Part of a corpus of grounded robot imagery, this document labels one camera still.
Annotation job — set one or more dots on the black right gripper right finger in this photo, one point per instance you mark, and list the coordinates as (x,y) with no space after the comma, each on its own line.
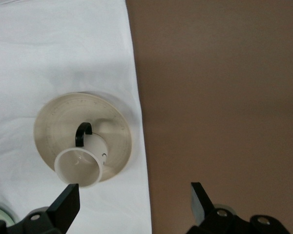
(205,214)

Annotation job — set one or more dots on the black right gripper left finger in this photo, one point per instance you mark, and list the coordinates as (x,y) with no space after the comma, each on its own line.
(63,207)

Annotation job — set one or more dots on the beige gray round plate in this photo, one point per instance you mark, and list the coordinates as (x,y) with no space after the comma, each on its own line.
(63,114)

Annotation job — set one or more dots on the white table cloth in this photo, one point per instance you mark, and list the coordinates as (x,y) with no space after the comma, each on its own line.
(39,48)

